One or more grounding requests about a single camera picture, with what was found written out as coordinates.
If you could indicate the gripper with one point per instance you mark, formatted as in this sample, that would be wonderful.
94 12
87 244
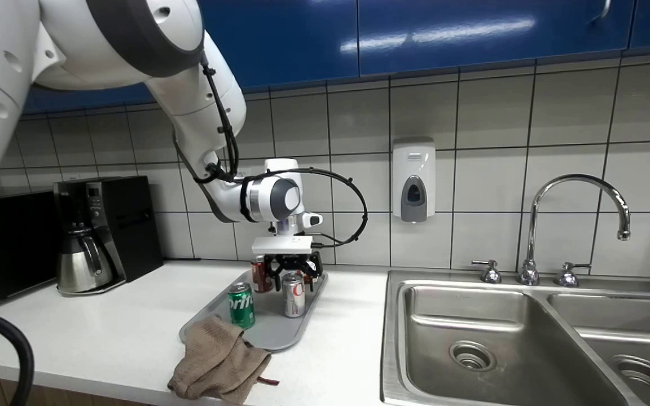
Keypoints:
292 261

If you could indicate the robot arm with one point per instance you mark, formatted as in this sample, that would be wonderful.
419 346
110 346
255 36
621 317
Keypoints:
133 39

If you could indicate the silver soda can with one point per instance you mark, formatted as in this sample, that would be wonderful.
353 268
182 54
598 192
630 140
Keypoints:
294 296

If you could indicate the red soda can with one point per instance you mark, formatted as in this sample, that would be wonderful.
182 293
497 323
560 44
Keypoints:
259 276

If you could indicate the grey serving tray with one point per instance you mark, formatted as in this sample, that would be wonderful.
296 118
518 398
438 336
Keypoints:
274 330

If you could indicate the green soda can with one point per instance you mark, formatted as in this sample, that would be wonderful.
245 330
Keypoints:
241 307

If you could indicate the brown cloth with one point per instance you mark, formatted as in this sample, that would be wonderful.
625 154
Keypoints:
218 361

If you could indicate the white soap dispenser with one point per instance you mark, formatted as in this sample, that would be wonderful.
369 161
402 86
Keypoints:
413 180

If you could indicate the black coffee maker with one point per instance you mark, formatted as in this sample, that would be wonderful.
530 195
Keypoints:
122 225

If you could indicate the stainless steel double sink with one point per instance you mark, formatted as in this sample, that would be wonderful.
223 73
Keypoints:
471 316

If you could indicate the chrome tap lever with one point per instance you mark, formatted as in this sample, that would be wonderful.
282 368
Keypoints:
566 276
490 274

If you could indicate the chrome tap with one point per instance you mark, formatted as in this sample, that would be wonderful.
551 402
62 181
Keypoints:
534 225

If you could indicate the black microwave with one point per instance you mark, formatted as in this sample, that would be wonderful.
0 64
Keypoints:
9 248

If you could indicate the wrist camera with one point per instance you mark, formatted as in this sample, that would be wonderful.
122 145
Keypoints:
282 245

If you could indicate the blue wall cabinet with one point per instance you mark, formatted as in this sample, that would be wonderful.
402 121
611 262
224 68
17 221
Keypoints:
415 28

